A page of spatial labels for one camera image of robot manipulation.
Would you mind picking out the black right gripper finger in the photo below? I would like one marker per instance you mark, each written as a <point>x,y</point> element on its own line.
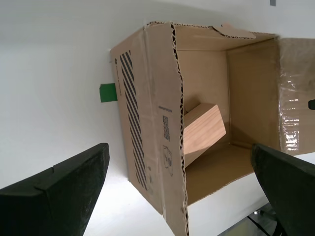
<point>312,104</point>

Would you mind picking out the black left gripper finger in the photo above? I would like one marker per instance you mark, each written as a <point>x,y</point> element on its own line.
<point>292,189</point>
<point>49,204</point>

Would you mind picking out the light wooden block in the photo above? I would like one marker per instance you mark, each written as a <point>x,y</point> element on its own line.
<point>204,132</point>

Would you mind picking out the cardboard box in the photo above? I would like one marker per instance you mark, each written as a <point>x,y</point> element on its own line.
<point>147,123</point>

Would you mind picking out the grey tape square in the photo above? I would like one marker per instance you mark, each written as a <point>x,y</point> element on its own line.
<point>272,2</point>

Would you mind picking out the green tape piece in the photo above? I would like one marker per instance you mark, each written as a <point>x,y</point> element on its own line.
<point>107,92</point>

